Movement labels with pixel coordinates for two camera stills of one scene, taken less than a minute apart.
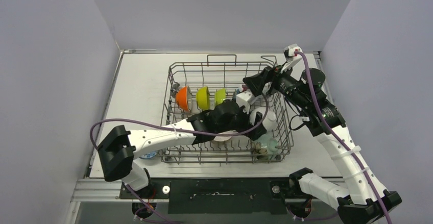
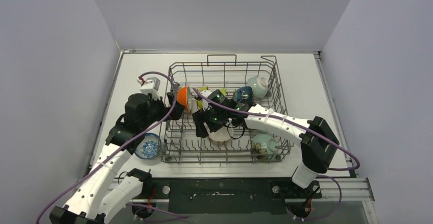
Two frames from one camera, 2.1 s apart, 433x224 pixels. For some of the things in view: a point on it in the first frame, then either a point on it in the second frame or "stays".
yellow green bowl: x=202 y=98 stays
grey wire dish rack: x=194 y=87 stays
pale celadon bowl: x=269 y=143 stays
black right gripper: x=267 y=81 to x=201 y=124
